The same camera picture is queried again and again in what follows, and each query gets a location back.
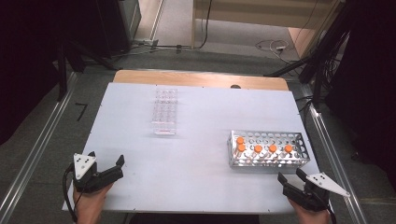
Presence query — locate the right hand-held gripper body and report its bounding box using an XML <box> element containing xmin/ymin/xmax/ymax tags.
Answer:
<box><xmin>290</xmin><ymin>172</ymin><xmax>351</xmax><ymax>213</ymax></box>

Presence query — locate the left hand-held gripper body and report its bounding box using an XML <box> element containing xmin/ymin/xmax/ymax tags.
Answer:
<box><xmin>73</xmin><ymin>153</ymin><xmax>108</xmax><ymax>194</ymax></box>

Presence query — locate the perforated metal tube rack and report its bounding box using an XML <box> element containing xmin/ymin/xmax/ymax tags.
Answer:
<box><xmin>227</xmin><ymin>130</ymin><xmax>312</xmax><ymax>169</ymax></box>

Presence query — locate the clear plastic tube rack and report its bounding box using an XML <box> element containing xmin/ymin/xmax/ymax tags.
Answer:
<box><xmin>150</xmin><ymin>88</ymin><xmax>179</xmax><ymax>136</ymax></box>

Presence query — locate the person's right hand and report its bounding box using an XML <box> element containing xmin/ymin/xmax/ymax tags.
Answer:
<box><xmin>288</xmin><ymin>198</ymin><xmax>332</xmax><ymax>224</ymax></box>

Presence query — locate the person's left hand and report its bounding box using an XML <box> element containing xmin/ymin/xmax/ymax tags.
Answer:
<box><xmin>73</xmin><ymin>182</ymin><xmax>115</xmax><ymax>224</ymax></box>

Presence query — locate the black metal stand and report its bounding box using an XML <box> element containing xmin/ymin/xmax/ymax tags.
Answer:
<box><xmin>55</xmin><ymin>40</ymin><xmax>120</xmax><ymax>102</ymax></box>

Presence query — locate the person's dark clothing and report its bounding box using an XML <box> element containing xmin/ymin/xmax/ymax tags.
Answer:
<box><xmin>127</xmin><ymin>213</ymin><xmax>261</xmax><ymax>224</ymax></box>

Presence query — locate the white table board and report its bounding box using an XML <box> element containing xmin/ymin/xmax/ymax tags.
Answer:
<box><xmin>61</xmin><ymin>82</ymin><xmax>334</xmax><ymax>216</ymax></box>

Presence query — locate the wooden table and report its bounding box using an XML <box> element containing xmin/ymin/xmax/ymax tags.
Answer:
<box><xmin>112</xmin><ymin>69</ymin><xmax>290</xmax><ymax>91</ymax></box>

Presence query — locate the dark curtain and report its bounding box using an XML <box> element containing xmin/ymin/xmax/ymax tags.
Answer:
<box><xmin>325</xmin><ymin>0</ymin><xmax>396</xmax><ymax>188</ymax></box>
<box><xmin>0</xmin><ymin>0</ymin><xmax>101</xmax><ymax>147</ymax></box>

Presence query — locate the black cabinet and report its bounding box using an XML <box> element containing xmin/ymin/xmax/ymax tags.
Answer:
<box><xmin>92</xmin><ymin>0</ymin><xmax>143</xmax><ymax>59</ymax></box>

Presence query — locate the beige wooden furniture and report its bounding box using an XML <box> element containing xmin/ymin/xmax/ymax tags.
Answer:
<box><xmin>191</xmin><ymin>0</ymin><xmax>347</xmax><ymax>59</ymax></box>

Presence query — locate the right hand-held gripper cable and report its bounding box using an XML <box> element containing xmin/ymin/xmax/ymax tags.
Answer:
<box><xmin>327</xmin><ymin>206</ymin><xmax>338</xmax><ymax>224</ymax></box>

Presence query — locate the hand-held gripper cable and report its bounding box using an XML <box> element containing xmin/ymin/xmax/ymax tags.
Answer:
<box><xmin>62</xmin><ymin>163</ymin><xmax>78</xmax><ymax>223</ymax></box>
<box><xmin>327</xmin><ymin>206</ymin><xmax>338</xmax><ymax>224</ymax></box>

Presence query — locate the left hand-held gripper cable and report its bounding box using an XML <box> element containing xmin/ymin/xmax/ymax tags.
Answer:
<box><xmin>62</xmin><ymin>163</ymin><xmax>78</xmax><ymax>223</ymax></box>

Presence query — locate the aluminium floor rail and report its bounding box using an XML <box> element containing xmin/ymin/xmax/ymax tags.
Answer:
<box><xmin>0</xmin><ymin>72</ymin><xmax>78</xmax><ymax>224</ymax></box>
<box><xmin>300</xmin><ymin>83</ymin><xmax>368</xmax><ymax>224</ymax></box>

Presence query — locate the black stand with cables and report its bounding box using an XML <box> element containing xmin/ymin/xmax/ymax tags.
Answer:
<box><xmin>264</xmin><ymin>0</ymin><xmax>353</xmax><ymax>110</ymax></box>

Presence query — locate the white floor cable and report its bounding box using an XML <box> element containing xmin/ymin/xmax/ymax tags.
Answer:
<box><xmin>255</xmin><ymin>38</ymin><xmax>300</xmax><ymax>64</ymax></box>

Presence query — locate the black floor cable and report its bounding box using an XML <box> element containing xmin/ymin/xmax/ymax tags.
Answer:
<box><xmin>130</xmin><ymin>0</ymin><xmax>214</xmax><ymax>53</ymax></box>

